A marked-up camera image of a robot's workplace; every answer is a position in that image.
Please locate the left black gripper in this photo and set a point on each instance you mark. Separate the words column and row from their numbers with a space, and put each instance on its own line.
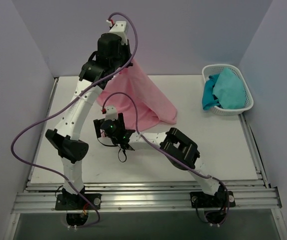
column 124, row 61

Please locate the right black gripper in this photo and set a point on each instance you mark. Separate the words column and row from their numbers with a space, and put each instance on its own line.
column 97, row 125

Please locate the pink t shirt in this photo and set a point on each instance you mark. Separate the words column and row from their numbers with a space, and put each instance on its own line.
column 133, row 86

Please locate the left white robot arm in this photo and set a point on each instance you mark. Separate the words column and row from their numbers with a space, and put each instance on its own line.
column 65, row 137

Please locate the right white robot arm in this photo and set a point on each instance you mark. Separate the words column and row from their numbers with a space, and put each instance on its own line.
column 180, row 150

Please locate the dark teal t shirt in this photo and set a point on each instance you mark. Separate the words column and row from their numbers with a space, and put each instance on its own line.
column 208, row 99

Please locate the white plastic basket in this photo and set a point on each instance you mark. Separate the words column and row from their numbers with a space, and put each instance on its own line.
column 216, row 69

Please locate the light teal t shirt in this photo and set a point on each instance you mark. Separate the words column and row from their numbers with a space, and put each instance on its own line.
column 230, row 91

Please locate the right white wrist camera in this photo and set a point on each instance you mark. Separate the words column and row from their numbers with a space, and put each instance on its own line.
column 110, row 113

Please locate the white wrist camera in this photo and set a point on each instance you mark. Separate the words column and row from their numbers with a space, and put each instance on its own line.
column 119, row 28
column 110, row 113

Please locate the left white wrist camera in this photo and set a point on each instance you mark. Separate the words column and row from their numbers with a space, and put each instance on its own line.
column 119, row 28

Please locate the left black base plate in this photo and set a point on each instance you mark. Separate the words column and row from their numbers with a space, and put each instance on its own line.
column 69, row 202

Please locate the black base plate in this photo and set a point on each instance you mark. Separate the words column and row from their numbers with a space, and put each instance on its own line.
column 69, row 202
column 201, row 200

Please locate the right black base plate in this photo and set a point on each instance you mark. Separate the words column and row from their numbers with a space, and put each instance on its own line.
column 201, row 200

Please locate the aluminium rail frame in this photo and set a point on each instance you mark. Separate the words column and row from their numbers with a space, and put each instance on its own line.
column 149, row 193

